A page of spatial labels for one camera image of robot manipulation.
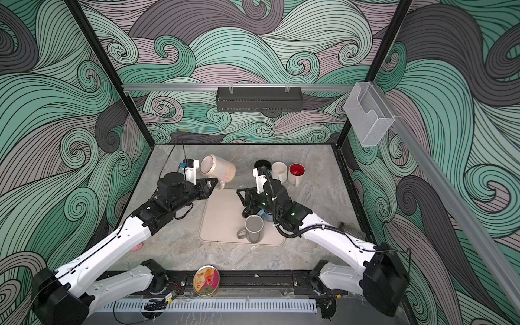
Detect beige rectangular tray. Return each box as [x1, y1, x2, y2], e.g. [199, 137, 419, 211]
[199, 190, 285, 246]

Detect small pink pig toy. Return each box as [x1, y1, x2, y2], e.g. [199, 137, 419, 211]
[131, 242, 143, 252]

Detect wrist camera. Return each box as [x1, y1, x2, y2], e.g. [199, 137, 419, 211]
[180, 158, 199, 185]
[253, 166, 268, 194]

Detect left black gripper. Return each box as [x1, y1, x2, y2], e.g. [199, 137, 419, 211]
[168, 177, 217, 215]

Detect cream mug red inside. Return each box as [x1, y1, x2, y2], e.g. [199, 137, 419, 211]
[287, 163, 306, 187]

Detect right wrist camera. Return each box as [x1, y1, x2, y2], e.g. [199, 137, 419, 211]
[253, 166, 268, 194]

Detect small clear bottle black cap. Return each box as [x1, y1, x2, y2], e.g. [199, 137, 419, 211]
[339, 222, 366, 240]

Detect black wall shelf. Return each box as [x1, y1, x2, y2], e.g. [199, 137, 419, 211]
[216, 87, 303, 112]

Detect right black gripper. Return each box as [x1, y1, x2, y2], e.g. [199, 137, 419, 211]
[238, 186, 283, 219]

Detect aluminium rail wall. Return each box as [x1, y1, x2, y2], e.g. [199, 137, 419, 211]
[374, 85, 519, 311]
[122, 83, 354, 93]

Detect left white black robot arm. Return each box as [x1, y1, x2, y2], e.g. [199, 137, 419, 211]
[32, 172, 219, 324]

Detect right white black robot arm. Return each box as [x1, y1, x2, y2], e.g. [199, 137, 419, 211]
[236, 180, 410, 316]

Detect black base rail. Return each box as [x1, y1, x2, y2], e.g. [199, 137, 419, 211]
[167, 270, 319, 295]

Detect black mug white base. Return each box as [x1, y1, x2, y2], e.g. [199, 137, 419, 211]
[254, 160, 272, 171]

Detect white slotted cable duct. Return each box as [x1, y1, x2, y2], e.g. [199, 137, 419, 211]
[98, 298, 318, 314]

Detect grey upside-down mug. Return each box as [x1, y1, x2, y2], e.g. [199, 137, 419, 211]
[236, 215, 264, 244]

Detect blue glazed upside-down mug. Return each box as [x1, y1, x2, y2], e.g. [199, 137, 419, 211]
[258, 209, 274, 223]

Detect aluminium rail back wall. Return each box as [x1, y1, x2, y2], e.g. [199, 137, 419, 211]
[122, 83, 354, 93]

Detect pink upside-down mug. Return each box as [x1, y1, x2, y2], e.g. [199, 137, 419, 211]
[200, 154, 236, 190]

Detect aluminium rail right wall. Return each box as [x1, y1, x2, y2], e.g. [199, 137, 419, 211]
[374, 85, 519, 311]

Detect clear acrylic wall holder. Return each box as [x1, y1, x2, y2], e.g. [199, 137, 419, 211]
[344, 82, 395, 147]

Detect black speckled upside-down mug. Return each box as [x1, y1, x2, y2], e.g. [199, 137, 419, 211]
[242, 207, 261, 218]

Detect round colourful tin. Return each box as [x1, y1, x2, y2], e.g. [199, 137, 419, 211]
[193, 265, 221, 297]

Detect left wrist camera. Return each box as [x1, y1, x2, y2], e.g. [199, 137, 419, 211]
[180, 158, 199, 185]

